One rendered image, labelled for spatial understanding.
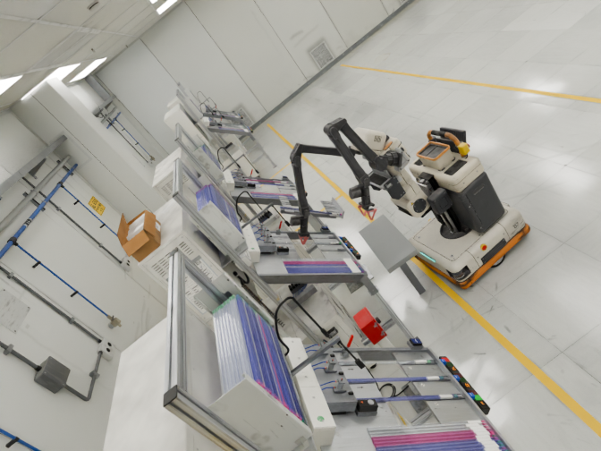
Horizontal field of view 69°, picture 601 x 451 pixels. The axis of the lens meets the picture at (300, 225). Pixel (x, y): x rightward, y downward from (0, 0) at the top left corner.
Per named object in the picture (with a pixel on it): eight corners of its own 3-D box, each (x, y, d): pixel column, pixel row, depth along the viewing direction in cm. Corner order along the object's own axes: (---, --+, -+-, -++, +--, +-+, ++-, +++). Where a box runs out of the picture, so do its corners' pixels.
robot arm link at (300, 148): (295, 142, 284) (291, 140, 293) (292, 163, 287) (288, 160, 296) (356, 148, 300) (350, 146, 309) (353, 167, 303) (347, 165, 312)
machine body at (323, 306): (349, 311, 375) (308, 265, 347) (383, 365, 313) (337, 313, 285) (290, 357, 378) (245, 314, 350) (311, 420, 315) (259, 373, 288)
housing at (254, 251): (248, 240, 324) (249, 222, 319) (258, 270, 280) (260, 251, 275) (237, 240, 322) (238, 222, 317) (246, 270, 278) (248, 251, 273)
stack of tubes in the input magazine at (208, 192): (234, 208, 310) (209, 181, 298) (243, 237, 265) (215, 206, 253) (220, 219, 311) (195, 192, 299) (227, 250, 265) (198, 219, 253)
